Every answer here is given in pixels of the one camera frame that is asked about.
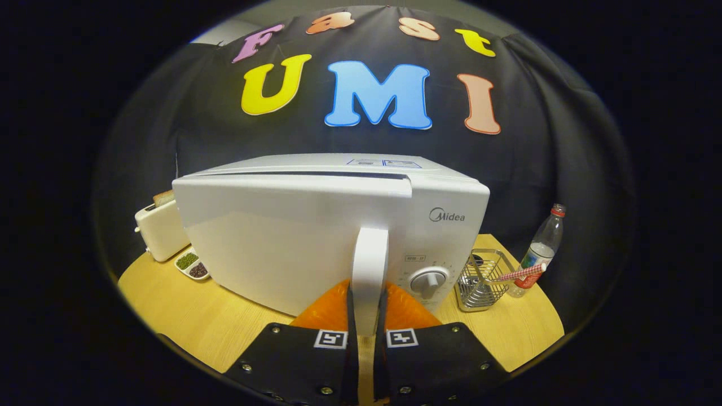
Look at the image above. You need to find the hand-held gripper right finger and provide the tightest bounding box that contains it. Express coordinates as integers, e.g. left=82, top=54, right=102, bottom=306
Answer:
left=372, top=282, right=511, bottom=406

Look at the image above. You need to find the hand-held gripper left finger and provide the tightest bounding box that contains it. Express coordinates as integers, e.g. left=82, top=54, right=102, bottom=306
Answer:
left=223, top=279, right=360, bottom=406

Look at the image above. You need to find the white toaster oven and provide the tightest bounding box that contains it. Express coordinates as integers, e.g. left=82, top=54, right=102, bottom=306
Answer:
left=172, top=153, right=490, bottom=337

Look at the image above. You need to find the cream pop-up toaster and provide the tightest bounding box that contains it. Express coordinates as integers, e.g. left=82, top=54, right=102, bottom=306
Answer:
left=134, top=195, right=191, bottom=263

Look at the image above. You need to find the red checkered stick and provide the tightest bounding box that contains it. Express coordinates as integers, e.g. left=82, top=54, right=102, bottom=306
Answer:
left=496, top=263, right=547, bottom=283

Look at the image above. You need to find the white divided bean dish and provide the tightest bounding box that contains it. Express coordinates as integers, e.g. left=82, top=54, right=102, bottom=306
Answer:
left=174, top=247, right=211, bottom=281

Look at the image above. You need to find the clear plastic bottle red cap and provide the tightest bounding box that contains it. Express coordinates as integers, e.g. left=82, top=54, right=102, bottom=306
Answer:
left=507, top=204, right=566, bottom=298

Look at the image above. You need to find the wire mesh basket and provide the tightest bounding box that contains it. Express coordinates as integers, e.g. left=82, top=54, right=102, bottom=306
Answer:
left=455, top=249, right=517, bottom=312

